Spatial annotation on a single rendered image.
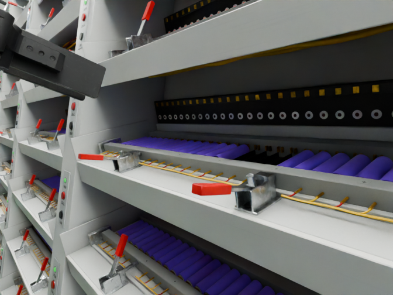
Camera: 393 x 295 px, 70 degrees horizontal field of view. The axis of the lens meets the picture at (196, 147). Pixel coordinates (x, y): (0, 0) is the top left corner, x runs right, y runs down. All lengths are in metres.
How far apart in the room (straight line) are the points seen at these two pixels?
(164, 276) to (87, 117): 0.36
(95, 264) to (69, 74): 0.43
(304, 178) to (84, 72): 0.22
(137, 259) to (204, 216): 0.26
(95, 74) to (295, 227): 0.21
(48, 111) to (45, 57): 1.10
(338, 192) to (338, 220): 0.03
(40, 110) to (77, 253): 0.79
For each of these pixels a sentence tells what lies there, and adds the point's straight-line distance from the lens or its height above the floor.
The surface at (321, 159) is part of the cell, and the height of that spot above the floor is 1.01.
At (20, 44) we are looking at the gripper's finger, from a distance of 0.25.
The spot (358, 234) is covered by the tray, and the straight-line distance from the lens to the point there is 0.24.
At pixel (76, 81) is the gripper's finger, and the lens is 0.27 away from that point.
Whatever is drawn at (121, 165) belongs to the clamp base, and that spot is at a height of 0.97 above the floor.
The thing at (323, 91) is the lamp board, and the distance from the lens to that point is 0.40.
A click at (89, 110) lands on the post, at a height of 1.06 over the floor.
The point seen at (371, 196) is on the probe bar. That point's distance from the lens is 0.26.
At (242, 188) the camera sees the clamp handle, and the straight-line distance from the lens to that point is 0.25.
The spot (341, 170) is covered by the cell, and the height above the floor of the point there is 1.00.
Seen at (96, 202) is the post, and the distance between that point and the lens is 0.68.
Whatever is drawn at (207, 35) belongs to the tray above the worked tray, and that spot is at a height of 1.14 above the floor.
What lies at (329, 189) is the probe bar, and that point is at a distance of 0.27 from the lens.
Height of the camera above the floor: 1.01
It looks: level
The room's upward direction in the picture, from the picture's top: 6 degrees clockwise
